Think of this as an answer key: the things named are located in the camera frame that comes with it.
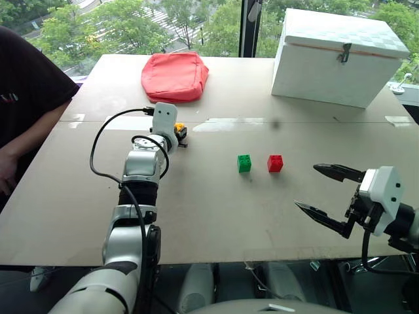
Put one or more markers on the person's bare forearm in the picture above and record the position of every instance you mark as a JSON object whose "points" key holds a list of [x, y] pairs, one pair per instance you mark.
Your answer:
{"points": [[36, 122]]}

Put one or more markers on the small white stand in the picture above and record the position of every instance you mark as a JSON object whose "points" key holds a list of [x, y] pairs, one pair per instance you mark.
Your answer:
{"points": [[401, 85]]}

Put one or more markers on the grey robot torso edge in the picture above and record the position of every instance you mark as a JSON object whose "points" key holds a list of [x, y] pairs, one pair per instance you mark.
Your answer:
{"points": [[262, 308]]}

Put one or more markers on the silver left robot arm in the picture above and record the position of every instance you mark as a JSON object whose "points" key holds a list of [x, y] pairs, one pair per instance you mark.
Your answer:
{"points": [[140, 165]]}

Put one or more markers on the yellow toy building cube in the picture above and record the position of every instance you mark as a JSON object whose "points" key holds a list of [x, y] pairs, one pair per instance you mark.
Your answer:
{"points": [[178, 126]]}

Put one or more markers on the red toy building cube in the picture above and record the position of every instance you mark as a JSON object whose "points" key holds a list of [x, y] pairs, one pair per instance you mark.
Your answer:
{"points": [[275, 163]]}

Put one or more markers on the grey rounded shape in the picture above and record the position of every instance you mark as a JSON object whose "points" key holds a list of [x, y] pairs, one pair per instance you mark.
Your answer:
{"points": [[196, 288]]}

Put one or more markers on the green toy building cube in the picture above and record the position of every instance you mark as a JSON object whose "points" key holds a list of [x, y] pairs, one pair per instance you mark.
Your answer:
{"points": [[244, 163]]}

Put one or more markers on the person in dark shirt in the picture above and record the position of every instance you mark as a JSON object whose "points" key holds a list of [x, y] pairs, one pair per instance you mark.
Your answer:
{"points": [[29, 81]]}

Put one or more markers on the black window frame post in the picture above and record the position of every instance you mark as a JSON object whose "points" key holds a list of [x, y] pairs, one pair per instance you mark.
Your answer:
{"points": [[250, 27]]}

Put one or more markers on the white wooden chest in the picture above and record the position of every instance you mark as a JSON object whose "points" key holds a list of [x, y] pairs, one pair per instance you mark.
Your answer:
{"points": [[334, 62]]}

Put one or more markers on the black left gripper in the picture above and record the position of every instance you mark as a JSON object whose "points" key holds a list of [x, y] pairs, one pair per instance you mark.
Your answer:
{"points": [[179, 137]]}

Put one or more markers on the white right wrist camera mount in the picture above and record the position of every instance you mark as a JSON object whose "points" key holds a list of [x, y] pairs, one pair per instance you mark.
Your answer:
{"points": [[383, 193]]}

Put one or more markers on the red fabric bag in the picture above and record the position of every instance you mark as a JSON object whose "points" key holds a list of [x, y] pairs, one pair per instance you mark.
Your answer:
{"points": [[175, 76]]}

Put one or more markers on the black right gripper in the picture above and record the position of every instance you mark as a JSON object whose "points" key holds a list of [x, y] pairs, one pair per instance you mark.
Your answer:
{"points": [[359, 205]]}

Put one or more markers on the person's bare hand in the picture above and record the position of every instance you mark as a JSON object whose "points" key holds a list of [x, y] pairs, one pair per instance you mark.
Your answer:
{"points": [[6, 173]]}

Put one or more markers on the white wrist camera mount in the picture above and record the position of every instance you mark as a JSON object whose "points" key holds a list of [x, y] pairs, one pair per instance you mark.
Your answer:
{"points": [[383, 193], [164, 121]]}

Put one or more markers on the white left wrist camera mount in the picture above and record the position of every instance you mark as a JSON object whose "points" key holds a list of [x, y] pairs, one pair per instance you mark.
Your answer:
{"points": [[164, 121]]}

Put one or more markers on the metal box latch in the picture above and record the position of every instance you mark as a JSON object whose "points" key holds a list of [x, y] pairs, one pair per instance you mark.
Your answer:
{"points": [[344, 54]]}

